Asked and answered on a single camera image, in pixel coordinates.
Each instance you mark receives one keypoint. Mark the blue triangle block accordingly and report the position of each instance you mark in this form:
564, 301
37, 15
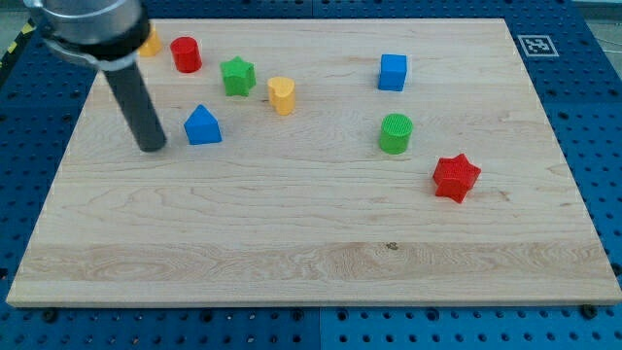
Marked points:
202, 127

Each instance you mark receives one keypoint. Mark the green star block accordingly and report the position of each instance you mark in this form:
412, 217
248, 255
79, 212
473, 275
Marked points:
239, 76

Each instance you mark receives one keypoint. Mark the red cylinder block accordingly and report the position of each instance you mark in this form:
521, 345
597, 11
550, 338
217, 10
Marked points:
186, 54

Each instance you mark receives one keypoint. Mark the yellow heart block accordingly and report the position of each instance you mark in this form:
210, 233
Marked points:
281, 94

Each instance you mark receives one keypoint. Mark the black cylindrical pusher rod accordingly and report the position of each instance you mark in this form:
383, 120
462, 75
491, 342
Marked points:
130, 91

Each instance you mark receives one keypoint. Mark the yellow block behind arm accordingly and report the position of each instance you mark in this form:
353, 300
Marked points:
152, 46

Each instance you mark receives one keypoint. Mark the blue cube block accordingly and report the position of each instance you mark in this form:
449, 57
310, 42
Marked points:
393, 71

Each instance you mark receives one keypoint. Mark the red star block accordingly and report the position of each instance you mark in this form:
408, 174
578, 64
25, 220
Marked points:
455, 177

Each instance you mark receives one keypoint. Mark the green cylinder block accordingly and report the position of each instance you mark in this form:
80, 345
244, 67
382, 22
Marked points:
395, 133

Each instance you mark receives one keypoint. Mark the white fiducial marker tag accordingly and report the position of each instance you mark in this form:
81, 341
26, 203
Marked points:
537, 46

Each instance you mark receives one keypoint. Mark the wooden board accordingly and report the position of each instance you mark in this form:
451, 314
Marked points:
306, 209

